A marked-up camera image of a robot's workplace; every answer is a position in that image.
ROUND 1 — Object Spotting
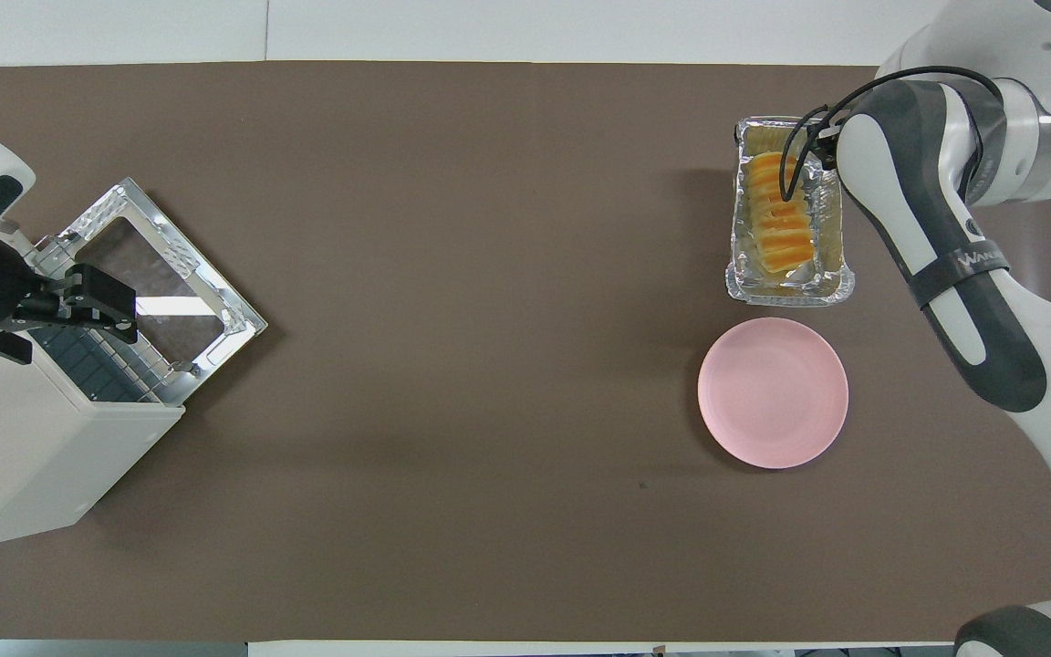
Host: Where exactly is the brown table mat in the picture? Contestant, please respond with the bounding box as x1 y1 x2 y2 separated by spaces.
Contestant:
0 60 1051 642

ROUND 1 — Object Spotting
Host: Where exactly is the golden bread loaf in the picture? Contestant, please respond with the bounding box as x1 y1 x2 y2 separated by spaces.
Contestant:
744 151 817 276

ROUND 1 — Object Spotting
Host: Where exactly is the cream toaster oven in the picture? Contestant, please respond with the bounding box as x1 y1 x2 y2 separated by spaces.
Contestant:
0 310 187 554

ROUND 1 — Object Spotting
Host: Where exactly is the glass oven door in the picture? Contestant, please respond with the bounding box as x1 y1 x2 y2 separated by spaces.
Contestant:
33 176 269 408

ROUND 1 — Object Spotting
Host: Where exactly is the metal oven wire rack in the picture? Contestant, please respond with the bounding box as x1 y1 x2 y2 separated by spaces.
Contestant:
28 321 171 405

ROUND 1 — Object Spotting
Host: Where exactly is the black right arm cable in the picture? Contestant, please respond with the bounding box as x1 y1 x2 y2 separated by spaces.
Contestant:
779 66 1006 203

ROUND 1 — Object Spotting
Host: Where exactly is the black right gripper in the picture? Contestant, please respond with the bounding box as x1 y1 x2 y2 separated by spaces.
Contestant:
806 119 843 167

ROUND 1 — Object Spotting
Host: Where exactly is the pink round plate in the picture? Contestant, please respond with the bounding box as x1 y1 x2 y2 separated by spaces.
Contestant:
697 317 850 471

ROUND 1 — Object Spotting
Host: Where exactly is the aluminium foil tray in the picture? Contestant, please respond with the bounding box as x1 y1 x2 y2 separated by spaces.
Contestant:
724 115 857 308

